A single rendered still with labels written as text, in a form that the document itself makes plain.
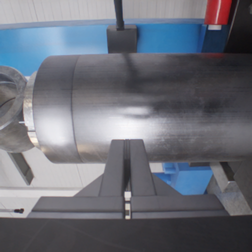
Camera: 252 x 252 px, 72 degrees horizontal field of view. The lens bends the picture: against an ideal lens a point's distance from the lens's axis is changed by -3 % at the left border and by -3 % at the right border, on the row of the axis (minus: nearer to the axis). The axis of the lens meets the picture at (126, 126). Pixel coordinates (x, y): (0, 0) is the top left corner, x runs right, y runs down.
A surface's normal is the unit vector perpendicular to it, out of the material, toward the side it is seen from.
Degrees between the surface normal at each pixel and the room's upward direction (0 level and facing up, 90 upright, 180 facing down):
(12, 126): 132
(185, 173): 90
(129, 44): 90
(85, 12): 90
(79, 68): 90
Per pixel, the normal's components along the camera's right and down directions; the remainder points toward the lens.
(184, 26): 0.00, 0.61
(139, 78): -0.01, -0.35
